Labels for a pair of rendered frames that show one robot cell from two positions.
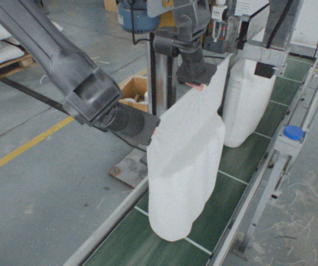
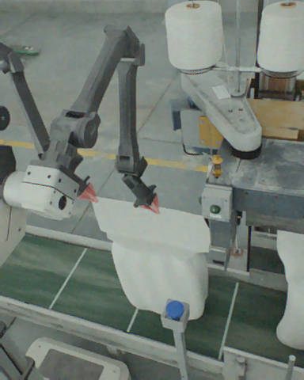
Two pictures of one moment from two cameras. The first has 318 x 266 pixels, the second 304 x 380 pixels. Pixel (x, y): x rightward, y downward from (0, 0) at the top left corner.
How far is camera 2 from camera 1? 149 cm
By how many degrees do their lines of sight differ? 61
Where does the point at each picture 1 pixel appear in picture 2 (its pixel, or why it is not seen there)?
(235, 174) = (229, 343)
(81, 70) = (39, 150)
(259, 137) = not seen: outside the picture
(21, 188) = (187, 196)
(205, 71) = (142, 199)
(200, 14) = (121, 163)
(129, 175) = (238, 266)
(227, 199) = (189, 338)
